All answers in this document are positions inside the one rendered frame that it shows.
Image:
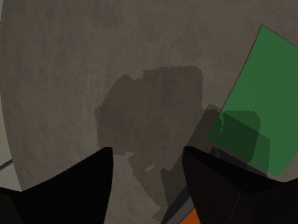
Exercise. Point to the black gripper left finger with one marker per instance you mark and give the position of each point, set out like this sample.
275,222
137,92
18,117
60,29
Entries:
77,196

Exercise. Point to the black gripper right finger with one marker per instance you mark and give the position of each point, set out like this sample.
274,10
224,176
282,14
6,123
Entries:
225,194

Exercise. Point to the orange l-shaped part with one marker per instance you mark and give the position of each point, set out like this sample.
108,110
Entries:
190,218

